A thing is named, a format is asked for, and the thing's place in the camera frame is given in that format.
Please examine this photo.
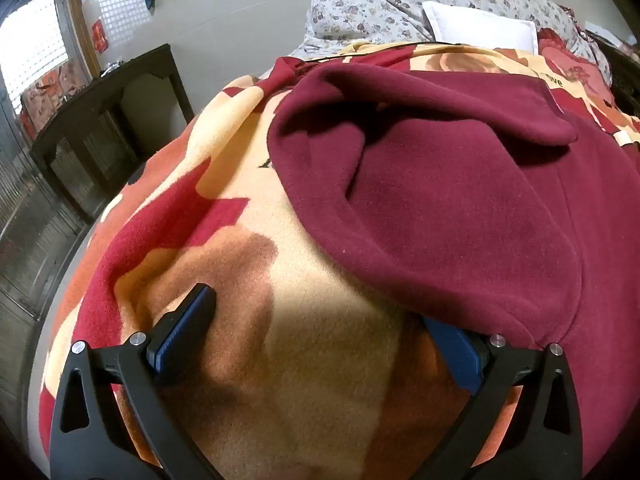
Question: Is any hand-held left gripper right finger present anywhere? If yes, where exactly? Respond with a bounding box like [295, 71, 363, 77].
[415, 317, 583, 480]

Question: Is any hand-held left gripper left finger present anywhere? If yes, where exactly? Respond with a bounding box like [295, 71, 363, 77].
[50, 284, 221, 480]

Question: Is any maroon fleece garment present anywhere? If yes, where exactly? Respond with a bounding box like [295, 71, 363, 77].
[267, 55, 640, 463]

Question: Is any rose printed blanket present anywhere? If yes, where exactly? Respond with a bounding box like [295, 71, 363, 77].
[37, 40, 640, 480]

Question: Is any metal door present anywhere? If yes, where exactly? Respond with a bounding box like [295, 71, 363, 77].
[0, 100, 96, 322]

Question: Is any dark wooden desk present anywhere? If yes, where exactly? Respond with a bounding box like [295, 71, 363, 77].
[29, 44, 196, 222]

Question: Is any orange printed box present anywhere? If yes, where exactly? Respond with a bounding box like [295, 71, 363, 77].
[20, 57, 94, 136]

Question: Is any red patterned cushion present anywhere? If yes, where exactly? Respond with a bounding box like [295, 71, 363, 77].
[537, 27, 613, 97]

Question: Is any lattice window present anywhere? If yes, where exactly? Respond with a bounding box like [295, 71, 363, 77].
[0, 0, 71, 117]

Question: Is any white pillow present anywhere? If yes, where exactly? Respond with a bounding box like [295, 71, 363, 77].
[421, 1, 539, 54]

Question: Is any floral pillow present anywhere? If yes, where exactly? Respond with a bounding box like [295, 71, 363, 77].
[306, 0, 436, 45]

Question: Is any red wall paper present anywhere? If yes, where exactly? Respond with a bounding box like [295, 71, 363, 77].
[91, 19, 110, 53]

